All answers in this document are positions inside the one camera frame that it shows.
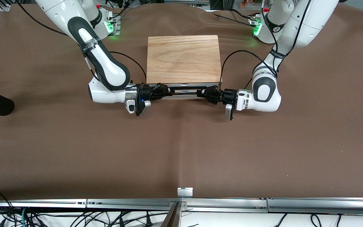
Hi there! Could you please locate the white drawer with black handle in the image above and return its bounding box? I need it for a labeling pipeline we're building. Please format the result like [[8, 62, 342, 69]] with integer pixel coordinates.
[[148, 83, 220, 96]]

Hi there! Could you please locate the wooden drawer cabinet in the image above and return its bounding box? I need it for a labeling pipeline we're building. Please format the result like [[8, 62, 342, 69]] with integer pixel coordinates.
[[146, 35, 222, 100]]

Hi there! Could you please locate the brown table cover sheet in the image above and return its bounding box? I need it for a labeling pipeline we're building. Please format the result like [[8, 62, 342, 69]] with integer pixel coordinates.
[[0, 3, 363, 201]]

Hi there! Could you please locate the aluminium strut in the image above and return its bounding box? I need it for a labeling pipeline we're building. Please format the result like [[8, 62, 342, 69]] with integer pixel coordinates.
[[161, 202, 183, 227]]

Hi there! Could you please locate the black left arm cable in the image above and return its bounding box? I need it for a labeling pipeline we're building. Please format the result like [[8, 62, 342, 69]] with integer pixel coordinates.
[[219, 0, 313, 95]]

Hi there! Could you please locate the green cable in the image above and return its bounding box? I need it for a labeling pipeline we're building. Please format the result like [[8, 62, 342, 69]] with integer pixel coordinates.
[[20, 207, 31, 227]]

